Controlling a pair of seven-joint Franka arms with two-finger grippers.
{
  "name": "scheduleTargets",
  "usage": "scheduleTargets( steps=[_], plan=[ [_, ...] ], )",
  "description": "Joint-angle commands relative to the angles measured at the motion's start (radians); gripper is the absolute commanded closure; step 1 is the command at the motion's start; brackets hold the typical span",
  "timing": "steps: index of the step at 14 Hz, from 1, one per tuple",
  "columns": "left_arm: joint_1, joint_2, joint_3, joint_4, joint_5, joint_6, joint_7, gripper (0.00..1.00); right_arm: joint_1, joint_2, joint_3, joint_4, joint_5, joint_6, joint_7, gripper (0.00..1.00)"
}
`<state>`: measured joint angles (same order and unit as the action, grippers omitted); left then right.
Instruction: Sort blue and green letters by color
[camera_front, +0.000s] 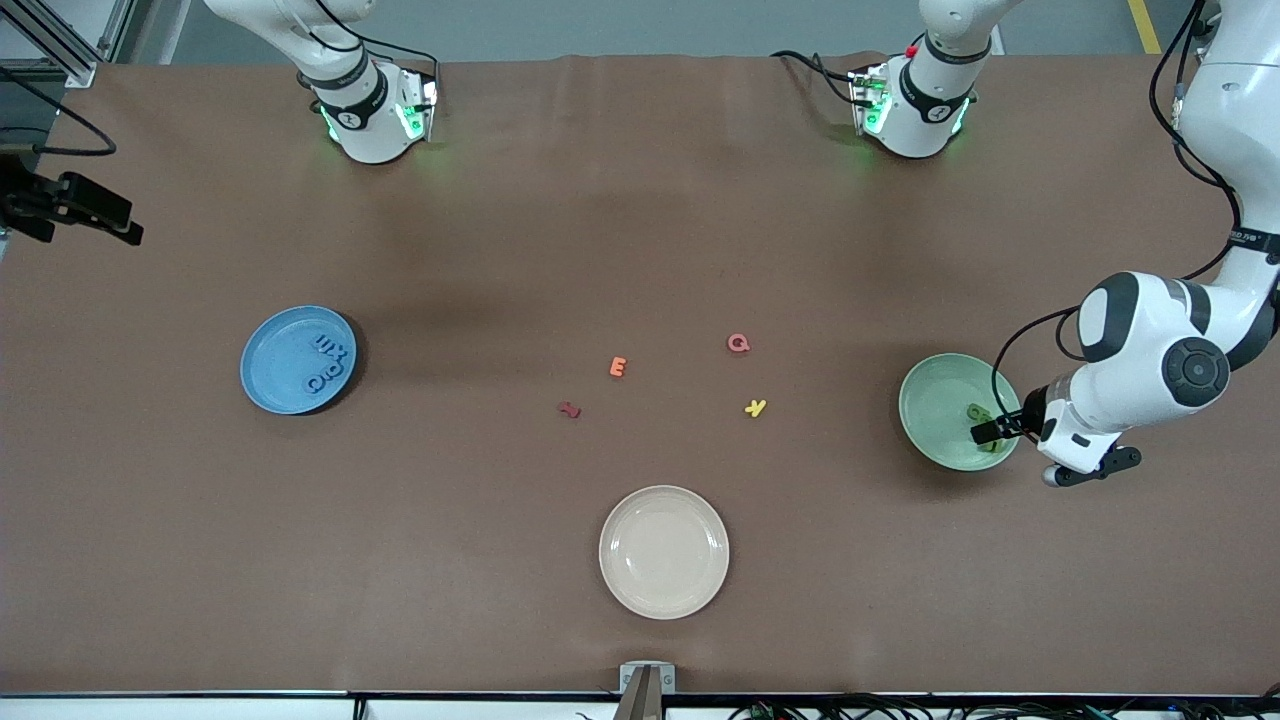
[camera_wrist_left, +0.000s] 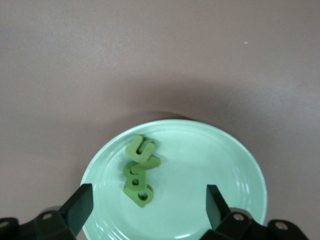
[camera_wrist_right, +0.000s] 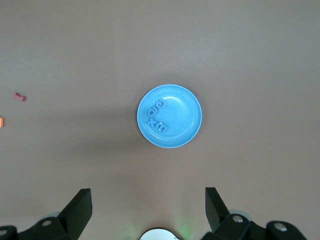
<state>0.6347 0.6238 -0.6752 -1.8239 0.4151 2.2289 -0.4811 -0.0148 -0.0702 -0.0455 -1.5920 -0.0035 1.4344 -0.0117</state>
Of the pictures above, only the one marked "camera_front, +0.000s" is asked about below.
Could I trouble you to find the green plate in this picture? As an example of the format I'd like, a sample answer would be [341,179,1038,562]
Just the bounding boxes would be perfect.
[898,353,1023,473]

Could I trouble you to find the blue plate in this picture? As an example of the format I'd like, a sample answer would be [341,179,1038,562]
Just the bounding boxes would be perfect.
[240,305,358,416]

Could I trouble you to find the beige plate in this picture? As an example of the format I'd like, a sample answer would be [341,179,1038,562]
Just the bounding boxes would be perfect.
[599,485,730,621]

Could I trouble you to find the table cover sheet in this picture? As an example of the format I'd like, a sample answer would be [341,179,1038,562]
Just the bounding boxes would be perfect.
[0,52,1280,696]

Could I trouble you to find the aluminium frame profile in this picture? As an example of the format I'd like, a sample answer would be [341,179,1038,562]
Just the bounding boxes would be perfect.
[0,0,136,89]

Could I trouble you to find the tangled black cables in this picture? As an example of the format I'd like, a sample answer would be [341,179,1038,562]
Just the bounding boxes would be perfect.
[730,690,1280,720]

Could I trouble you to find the black arm base cable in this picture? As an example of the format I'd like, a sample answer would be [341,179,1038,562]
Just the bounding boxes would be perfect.
[770,48,863,109]

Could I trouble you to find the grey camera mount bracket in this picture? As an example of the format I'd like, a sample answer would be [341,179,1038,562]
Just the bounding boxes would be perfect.
[615,662,676,720]

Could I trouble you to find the white table edge rail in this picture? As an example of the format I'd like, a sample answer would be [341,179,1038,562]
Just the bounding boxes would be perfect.
[0,693,1280,720]

